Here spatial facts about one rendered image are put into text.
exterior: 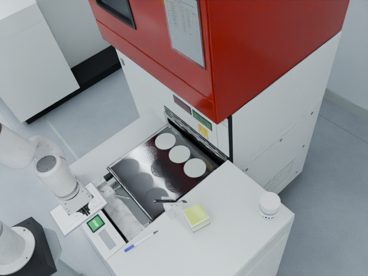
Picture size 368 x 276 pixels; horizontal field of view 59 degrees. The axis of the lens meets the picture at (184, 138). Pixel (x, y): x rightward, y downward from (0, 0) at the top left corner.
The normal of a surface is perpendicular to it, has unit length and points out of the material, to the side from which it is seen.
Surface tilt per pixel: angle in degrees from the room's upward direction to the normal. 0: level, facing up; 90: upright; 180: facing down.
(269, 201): 0
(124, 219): 0
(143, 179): 0
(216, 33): 90
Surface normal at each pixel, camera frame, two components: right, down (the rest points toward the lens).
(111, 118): -0.13, -0.61
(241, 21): 0.64, 0.55
